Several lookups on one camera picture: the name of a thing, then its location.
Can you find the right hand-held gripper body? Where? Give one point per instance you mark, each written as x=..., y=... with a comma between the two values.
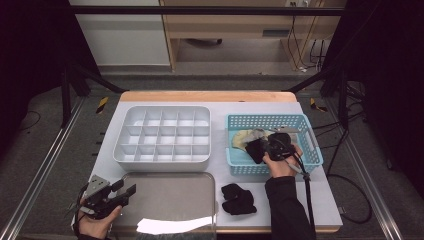
x=280, y=145

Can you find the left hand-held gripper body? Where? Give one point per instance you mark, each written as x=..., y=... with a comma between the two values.
x=98, y=200

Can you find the black sock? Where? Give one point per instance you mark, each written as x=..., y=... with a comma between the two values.
x=256, y=150
x=238, y=200

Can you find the pale yellow sock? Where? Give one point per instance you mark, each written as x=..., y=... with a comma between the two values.
x=240, y=139

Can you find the light blue plastic basket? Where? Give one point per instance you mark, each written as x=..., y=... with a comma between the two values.
x=243, y=166

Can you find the translucent grey box lid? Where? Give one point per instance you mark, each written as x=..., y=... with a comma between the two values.
x=173, y=196

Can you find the white compartment storage box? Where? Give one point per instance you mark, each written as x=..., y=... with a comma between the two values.
x=163, y=133

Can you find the person's right hand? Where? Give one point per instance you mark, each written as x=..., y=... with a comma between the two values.
x=281, y=168

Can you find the person's left hand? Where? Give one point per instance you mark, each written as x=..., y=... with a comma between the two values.
x=96, y=226

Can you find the black yellow tape strip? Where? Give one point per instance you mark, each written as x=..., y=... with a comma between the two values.
x=102, y=105
x=315, y=105

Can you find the black metal stand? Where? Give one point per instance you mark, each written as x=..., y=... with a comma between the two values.
x=343, y=100
x=65, y=100

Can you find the white table mat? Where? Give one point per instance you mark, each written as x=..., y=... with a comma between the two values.
x=240, y=226

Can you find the black object under desk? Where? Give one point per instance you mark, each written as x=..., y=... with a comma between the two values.
x=203, y=42

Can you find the black curtain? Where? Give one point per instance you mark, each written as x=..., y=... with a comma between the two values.
x=393, y=83
x=30, y=66

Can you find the wooden desk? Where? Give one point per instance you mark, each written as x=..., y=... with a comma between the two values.
x=233, y=23

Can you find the white cabinet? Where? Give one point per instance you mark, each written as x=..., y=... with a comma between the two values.
x=123, y=40

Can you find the aluminium rail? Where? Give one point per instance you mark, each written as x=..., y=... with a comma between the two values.
x=42, y=173
x=381, y=210

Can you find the white wall socket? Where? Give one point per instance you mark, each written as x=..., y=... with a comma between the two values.
x=298, y=3

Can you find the black frame bar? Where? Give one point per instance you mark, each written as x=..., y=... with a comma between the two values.
x=200, y=10

